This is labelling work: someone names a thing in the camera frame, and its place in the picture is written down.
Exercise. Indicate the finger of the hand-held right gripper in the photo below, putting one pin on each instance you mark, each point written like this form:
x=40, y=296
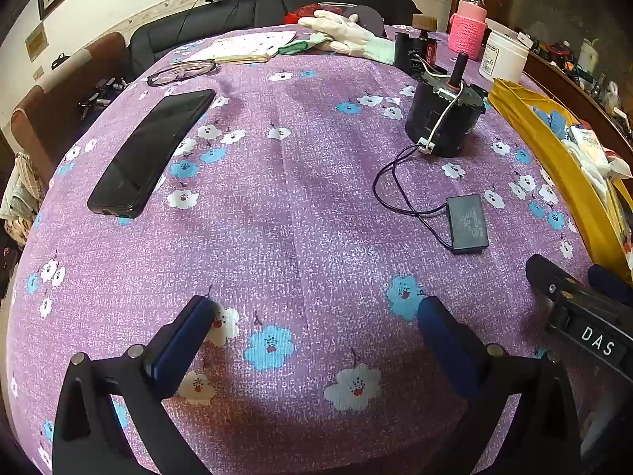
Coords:
x=611, y=282
x=546, y=274

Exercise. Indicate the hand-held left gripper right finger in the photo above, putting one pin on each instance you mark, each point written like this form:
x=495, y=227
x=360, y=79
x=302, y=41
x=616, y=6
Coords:
x=442, y=336

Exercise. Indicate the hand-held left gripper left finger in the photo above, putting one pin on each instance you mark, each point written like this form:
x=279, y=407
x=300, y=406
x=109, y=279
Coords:
x=190, y=329

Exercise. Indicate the yellow box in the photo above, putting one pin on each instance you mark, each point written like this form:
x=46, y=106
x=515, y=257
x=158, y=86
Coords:
x=544, y=153

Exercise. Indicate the black power adapter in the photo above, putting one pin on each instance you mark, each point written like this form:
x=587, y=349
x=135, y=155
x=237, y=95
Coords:
x=467, y=222

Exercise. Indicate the red white packet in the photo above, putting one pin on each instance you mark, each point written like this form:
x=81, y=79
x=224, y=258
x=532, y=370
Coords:
x=620, y=166

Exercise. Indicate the purple floral tablecloth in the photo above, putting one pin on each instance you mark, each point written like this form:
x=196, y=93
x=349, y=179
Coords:
x=296, y=208

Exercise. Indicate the black smartphone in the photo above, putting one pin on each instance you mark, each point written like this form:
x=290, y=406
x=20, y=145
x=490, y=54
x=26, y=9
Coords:
x=148, y=153

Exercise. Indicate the black cylindrical motor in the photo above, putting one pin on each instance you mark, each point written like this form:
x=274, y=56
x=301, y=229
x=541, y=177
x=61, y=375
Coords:
x=445, y=118

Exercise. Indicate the wooden sideboard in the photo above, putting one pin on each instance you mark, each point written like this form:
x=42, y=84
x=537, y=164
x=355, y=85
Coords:
x=568, y=84

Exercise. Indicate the white plastic jar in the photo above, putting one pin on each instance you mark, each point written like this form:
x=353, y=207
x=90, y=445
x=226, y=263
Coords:
x=504, y=57

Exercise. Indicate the black tool bundle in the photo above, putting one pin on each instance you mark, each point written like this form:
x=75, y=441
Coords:
x=101, y=94

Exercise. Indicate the dark framed eyeglasses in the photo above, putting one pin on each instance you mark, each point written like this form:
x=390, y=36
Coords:
x=170, y=73

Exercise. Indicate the brown chair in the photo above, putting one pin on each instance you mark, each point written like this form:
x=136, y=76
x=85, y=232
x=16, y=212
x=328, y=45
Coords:
x=42, y=118
x=101, y=57

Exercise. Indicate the pink knit sleeved bottle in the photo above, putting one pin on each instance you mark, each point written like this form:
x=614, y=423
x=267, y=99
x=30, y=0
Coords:
x=467, y=27

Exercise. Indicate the black bottle with cork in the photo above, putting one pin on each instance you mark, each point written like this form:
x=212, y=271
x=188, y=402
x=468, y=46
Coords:
x=408, y=52

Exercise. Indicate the brown wooden block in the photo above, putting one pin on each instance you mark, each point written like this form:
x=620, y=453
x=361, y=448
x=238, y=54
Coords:
x=425, y=22

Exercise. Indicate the white paper booklet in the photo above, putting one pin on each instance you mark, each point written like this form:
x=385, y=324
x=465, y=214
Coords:
x=237, y=44

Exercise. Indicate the black sofa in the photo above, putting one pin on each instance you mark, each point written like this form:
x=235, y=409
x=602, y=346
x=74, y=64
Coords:
x=207, y=24

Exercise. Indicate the dark round pad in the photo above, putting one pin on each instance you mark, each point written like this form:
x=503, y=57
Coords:
x=368, y=17

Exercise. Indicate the red plastic bag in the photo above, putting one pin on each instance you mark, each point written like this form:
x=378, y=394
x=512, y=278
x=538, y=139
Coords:
x=309, y=12

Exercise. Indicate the small wall plaque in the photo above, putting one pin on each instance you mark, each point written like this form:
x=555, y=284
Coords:
x=35, y=42

